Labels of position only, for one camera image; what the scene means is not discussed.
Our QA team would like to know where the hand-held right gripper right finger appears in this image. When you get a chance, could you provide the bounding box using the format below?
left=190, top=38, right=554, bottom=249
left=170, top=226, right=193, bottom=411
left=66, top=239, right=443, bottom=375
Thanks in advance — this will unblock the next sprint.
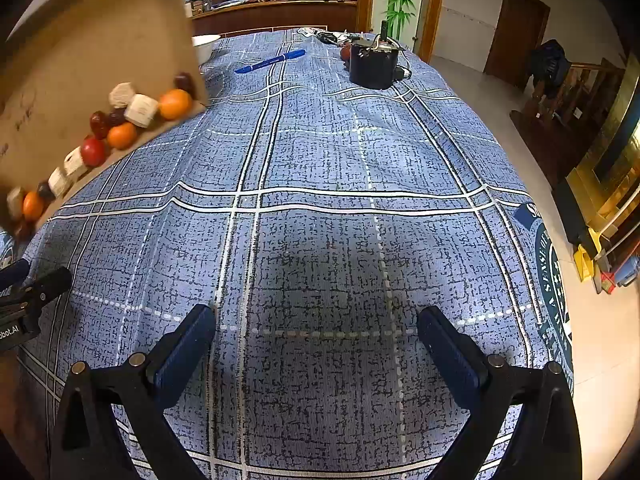
left=416, top=306, right=583, bottom=480

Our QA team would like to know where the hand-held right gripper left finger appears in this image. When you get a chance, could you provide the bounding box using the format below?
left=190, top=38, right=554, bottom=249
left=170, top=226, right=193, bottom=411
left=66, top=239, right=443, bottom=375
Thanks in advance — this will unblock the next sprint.
left=50, top=304, right=217, bottom=480

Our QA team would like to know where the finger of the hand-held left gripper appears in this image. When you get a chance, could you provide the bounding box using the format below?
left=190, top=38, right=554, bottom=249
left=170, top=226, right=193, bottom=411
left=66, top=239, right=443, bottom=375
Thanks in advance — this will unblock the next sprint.
left=0, top=266, right=72, bottom=318
left=0, top=258, right=29, bottom=295

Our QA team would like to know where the orange tangerine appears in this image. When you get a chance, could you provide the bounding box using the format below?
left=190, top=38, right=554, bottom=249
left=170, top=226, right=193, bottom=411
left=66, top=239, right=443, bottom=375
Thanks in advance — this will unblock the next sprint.
left=158, top=89, right=193, bottom=121
left=106, top=122, right=138, bottom=151
left=22, top=191, right=46, bottom=221

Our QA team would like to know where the brown cardboard box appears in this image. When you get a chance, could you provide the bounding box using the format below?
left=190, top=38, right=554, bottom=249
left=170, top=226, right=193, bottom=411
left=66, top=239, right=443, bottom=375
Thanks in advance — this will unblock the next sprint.
left=0, top=0, right=211, bottom=243

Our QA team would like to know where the yellow dustpan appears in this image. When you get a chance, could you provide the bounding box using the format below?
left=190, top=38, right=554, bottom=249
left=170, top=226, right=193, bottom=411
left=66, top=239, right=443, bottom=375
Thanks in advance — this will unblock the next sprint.
left=572, top=227, right=608, bottom=283

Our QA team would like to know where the blue plaid tablecloth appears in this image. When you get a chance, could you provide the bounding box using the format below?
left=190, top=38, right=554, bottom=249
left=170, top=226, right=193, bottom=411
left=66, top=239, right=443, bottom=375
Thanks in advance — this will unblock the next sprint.
left=0, top=27, right=576, bottom=480

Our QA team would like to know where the gold framed cabinet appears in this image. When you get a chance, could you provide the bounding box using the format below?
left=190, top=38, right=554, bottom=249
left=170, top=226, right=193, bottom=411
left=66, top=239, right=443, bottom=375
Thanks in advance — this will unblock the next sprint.
left=565, top=52, right=640, bottom=261

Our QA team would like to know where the white plastic basin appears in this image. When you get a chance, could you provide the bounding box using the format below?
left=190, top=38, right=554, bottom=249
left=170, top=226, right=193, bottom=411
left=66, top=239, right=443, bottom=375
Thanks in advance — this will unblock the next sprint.
left=191, top=34, right=222, bottom=67

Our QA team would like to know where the wooden chair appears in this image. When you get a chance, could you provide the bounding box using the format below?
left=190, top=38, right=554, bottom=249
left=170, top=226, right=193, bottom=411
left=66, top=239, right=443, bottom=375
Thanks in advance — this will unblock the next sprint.
left=510, top=57, right=628, bottom=133

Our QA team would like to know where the black cylindrical motor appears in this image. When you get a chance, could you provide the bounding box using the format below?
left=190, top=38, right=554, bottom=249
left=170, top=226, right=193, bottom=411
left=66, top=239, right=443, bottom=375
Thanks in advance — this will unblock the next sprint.
left=348, top=21, right=402, bottom=91

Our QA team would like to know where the dark jacket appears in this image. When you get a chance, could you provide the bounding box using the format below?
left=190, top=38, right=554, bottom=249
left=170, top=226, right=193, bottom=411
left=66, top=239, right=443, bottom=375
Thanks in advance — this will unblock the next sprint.
left=529, top=39, right=572, bottom=101

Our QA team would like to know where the blue pen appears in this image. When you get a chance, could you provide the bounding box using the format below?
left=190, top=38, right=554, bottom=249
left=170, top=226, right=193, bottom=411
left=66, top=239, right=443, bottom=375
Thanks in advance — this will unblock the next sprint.
left=234, top=49, right=307, bottom=74

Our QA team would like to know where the brown wooden door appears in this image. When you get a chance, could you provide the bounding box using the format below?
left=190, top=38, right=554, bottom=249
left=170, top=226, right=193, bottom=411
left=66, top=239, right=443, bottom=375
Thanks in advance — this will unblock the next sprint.
left=484, top=0, right=551, bottom=91

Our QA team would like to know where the wooden counter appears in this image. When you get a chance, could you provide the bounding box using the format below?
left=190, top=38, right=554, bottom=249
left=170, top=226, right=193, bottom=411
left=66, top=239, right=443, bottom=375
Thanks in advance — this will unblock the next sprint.
left=187, top=0, right=360, bottom=37

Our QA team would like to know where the tangle of cables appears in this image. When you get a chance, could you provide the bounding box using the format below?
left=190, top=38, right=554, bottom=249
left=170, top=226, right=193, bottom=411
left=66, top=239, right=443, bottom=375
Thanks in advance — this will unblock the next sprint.
left=297, top=27, right=353, bottom=46

